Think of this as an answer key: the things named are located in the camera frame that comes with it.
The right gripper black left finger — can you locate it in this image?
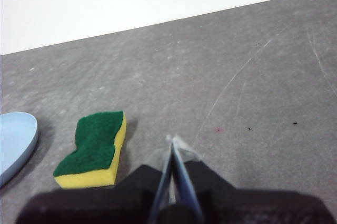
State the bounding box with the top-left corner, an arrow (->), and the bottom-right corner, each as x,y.
15,136 -> 174,224

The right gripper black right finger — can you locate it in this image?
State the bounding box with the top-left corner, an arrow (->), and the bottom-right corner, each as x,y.
171,135 -> 336,224

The green and yellow sponge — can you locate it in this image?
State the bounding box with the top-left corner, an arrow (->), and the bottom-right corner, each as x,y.
53,110 -> 127,189

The light blue plate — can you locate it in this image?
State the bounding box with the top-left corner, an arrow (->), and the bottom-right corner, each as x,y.
0,111 -> 39,188

